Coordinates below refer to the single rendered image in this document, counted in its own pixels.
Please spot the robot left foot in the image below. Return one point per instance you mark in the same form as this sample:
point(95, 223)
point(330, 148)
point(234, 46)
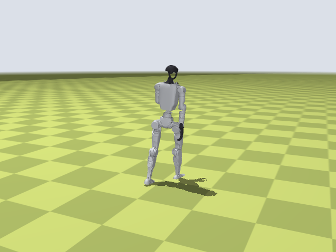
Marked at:
point(147, 181)

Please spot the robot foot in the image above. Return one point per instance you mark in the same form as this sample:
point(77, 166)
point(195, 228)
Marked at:
point(177, 177)
point(147, 181)

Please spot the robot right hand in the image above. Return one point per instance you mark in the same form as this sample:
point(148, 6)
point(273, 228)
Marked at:
point(181, 132)

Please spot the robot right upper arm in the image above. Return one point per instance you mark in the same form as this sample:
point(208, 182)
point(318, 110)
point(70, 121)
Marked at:
point(181, 90)

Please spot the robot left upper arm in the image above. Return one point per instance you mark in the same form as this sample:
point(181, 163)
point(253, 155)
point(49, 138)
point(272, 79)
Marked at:
point(157, 86)

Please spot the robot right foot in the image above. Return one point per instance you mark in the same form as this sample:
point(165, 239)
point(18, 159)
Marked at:
point(177, 177)

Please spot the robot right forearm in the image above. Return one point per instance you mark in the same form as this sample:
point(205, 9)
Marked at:
point(182, 116)

